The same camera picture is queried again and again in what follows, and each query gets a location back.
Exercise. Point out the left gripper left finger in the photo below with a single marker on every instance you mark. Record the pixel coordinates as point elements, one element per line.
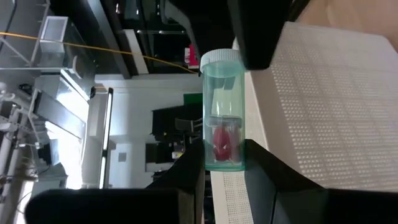
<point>189,174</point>

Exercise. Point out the white perforated plastic basket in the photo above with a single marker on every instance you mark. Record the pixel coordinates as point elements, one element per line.
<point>326,109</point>

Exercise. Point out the small clear bottle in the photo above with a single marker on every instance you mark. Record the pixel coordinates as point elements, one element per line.
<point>222,93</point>

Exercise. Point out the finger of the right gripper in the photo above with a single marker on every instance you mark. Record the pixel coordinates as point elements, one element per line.
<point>258,31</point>

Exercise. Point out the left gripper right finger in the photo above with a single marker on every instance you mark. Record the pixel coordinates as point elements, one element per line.
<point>280,193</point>

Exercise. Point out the green wall sign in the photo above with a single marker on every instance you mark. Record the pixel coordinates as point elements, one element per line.
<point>192,98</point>

